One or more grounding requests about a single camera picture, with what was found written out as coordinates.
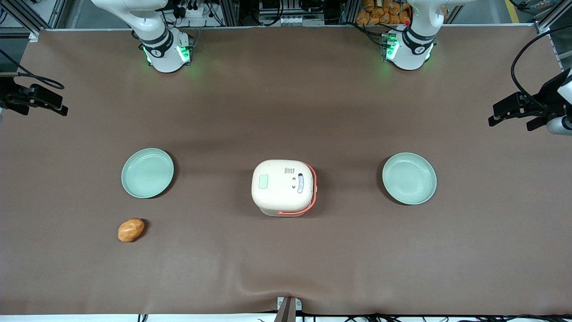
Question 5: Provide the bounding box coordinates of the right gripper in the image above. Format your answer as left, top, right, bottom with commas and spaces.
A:
0, 77, 69, 117

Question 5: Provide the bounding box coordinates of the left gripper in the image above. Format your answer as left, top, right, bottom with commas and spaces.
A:
488, 67, 572, 131

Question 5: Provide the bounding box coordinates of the pale green round plate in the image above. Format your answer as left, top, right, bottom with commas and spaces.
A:
121, 148, 175, 199
382, 153, 437, 206

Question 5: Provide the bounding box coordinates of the orange-brown bread roll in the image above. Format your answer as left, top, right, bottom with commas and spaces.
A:
118, 218, 146, 243

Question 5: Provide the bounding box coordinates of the pile of orange breads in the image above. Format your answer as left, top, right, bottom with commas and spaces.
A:
356, 0, 412, 26

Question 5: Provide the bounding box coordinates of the white power strip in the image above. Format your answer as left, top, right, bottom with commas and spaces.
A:
176, 1, 211, 19

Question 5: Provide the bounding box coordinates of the black electronics box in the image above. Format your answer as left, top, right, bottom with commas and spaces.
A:
258, 0, 325, 26

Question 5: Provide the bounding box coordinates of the brown table cover mat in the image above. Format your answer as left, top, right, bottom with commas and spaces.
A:
0, 25, 572, 316

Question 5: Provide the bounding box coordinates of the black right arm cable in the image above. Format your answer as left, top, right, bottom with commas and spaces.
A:
0, 48, 66, 90

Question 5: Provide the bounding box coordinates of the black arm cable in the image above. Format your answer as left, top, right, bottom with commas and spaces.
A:
0, 48, 66, 90
511, 25, 572, 112

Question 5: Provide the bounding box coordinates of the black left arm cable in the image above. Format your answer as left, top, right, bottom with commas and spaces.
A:
511, 25, 572, 112

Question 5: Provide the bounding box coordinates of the aluminium frame profile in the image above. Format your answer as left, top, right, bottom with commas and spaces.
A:
0, 0, 61, 42
534, 0, 572, 35

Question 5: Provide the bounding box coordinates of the cream rice cooker orange handle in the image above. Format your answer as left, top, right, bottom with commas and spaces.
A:
251, 159, 318, 217

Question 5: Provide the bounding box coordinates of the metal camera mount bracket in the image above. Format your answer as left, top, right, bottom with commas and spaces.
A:
274, 296, 303, 322

